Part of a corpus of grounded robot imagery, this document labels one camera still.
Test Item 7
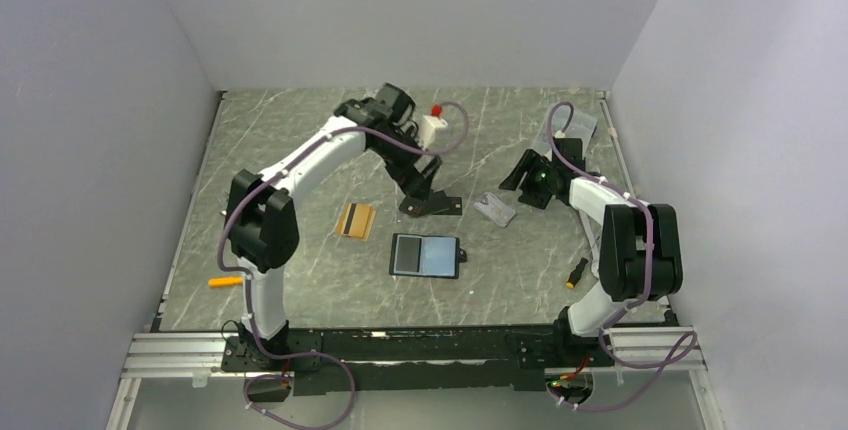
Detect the clear plastic screw box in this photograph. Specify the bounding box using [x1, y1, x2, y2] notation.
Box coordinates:
[531, 104, 597, 154]

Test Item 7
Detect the aluminium frame rail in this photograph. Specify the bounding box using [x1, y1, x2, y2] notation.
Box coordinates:
[124, 326, 706, 378]

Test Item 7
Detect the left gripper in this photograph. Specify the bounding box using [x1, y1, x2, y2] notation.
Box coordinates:
[373, 127, 444, 204]

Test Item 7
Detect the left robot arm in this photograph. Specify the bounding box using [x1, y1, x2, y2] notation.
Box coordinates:
[220, 84, 448, 370]

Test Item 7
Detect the single black card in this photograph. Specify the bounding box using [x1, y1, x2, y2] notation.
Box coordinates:
[391, 235, 422, 275]

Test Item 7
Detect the gold card stack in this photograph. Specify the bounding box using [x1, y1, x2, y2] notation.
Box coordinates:
[335, 203, 376, 241]

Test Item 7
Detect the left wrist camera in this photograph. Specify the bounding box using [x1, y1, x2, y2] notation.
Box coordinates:
[417, 104, 448, 149]

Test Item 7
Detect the black card stack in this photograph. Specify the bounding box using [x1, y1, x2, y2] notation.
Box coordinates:
[398, 191, 463, 218]

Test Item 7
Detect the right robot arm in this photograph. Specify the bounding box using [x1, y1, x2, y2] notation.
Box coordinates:
[499, 137, 683, 365]

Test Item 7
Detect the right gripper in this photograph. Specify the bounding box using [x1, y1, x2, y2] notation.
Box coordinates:
[500, 149, 560, 209]

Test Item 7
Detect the silver card stack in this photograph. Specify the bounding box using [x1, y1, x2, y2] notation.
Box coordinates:
[473, 192, 516, 228]

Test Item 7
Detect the purple cable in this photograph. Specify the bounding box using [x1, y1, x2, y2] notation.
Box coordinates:
[545, 100, 700, 414]
[217, 100, 470, 430]

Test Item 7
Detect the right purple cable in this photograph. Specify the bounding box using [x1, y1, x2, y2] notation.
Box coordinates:
[545, 100, 700, 414]

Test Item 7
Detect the black yellow screwdriver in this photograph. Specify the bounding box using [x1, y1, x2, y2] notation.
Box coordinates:
[566, 258, 590, 289]

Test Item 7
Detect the black leather card holder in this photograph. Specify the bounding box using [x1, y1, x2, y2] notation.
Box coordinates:
[389, 233, 468, 280]

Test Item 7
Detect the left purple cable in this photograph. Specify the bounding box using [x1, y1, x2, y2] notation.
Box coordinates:
[217, 100, 470, 430]

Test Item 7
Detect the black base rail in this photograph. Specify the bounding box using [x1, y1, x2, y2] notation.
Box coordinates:
[221, 322, 613, 396]

